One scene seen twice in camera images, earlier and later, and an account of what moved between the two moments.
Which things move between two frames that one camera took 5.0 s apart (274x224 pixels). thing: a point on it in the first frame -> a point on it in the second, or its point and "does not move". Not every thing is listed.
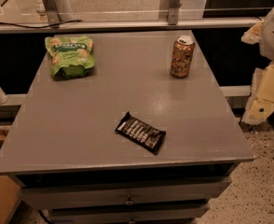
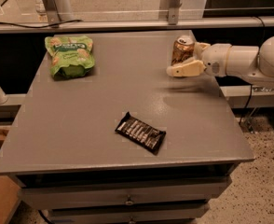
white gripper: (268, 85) -> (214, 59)
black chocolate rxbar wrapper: (147, 136) does not move
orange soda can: (182, 57) does not move
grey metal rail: (29, 28) does not move
